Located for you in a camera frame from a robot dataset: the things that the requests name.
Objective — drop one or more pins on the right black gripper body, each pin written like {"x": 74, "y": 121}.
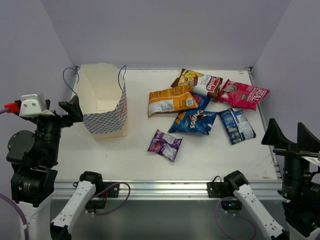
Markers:
{"x": 296, "y": 171}

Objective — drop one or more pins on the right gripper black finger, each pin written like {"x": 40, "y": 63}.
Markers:
{"x": 274, "y": 137}
{"x": 306, "y": 140}

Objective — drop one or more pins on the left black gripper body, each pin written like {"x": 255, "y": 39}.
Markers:
{"x": 56, "y": 116}

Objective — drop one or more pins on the blue patterned paper bag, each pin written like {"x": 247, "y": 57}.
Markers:
{"x": 101, "y": 90}

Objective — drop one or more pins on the blue white snack bag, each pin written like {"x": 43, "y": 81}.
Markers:
{"x": 236, "y": 125}

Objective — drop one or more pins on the pink Real snack packet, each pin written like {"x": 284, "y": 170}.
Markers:
{"x": 240, "y": 95}

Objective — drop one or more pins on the blue Doritos chip bag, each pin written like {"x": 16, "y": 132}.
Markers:
{"x": 194, "y": 122}

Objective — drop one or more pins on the dark blue chip bag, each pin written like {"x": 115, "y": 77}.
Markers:
{"x": 202, "y": 101}

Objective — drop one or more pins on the brown cassava chips bag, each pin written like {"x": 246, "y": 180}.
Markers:
{"x": 202, "y": 84}

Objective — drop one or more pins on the orange snack packet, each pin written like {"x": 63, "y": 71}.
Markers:
{"x": 171, "y": 100}

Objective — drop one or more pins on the purple snack packet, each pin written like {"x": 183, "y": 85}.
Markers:
{"x": 165, "y": 145}

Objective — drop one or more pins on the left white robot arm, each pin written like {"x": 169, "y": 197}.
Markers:
{"x": 33, "y": 157}

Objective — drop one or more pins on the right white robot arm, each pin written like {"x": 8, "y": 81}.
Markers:
{"x": 302, "y": 217}

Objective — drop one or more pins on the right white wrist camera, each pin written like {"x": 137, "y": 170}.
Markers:
{"x": 312, "y": 160}

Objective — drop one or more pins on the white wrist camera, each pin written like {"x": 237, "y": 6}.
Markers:
{"x": 34, "y": 105}
{"x": 312, "y": 160}

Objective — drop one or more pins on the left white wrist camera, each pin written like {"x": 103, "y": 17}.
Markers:
{"x": 34, "y": 105}

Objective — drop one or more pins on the aluminium mounting rail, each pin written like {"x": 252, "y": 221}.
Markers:
{"x": 187, "y": 190}

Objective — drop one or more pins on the right black base bracket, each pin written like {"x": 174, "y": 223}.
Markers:
{"x": 217, "y": 188}

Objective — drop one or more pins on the black base bracket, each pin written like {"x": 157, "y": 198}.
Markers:
{"x": 108, "y": 190}
{"x": 217, "y": 188}

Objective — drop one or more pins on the left black base bracket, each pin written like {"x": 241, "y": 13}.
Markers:
{"x": 108, "y": 190}

